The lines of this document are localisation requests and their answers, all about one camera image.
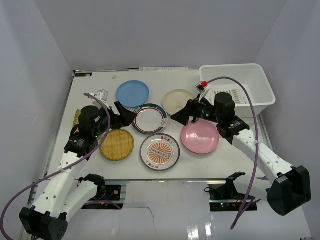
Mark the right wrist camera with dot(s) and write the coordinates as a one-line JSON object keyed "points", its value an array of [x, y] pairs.
{"points": [[201, 86]]}

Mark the round woven bamboo tray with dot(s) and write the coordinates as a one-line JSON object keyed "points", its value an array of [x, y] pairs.
{"points": [[118, 145]]}

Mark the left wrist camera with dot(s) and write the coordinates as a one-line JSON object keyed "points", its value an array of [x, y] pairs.
{"points": [[102, 95]]}

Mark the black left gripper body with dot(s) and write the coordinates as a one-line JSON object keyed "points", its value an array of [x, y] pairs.
{"points": [[115, 117]]}

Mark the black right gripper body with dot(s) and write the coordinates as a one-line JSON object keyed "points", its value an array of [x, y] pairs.
{"points": [[200, 109]]}

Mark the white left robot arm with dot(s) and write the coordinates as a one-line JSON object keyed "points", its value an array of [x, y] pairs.
{"points": [[65, 193]]}

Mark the green rimmed white plate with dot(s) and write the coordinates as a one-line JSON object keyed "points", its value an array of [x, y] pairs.
{"points": [[151, 119]]}

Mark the orange sunburst white plate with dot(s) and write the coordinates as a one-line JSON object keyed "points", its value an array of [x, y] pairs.
{"points": [[160, 152]]}

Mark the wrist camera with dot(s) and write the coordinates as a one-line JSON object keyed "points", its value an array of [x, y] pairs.
{"points": [[102, 95], [201, 86]]}

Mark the black label sticker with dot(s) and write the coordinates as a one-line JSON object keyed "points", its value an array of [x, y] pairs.
{"points": [[83, 74]]}

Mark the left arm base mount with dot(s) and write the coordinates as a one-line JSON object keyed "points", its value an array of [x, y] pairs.
{"points": [[108, 197]]}

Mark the white plastic bin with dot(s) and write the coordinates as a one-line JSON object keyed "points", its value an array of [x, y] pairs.
{"points": [[251, 76]]}

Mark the blue round plate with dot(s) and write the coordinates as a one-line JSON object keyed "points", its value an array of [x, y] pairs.
{"points": [[132, 94]]}

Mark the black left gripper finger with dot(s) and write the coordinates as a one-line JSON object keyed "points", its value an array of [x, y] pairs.
{"points": [[127, 117], [120, 108]]}

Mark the pink round plate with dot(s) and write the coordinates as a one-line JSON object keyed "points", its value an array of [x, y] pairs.
{"points": [[201, 137]]}

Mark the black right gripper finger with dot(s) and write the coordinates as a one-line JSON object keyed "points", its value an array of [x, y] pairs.
{"points": [[202, 101], [182, 117]]}

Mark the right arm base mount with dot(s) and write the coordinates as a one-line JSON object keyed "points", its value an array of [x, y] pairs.
{"points": [[223, 196]]}

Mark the cream round plate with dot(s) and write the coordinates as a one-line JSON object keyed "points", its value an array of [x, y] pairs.
{"points": [[176, 100]]}

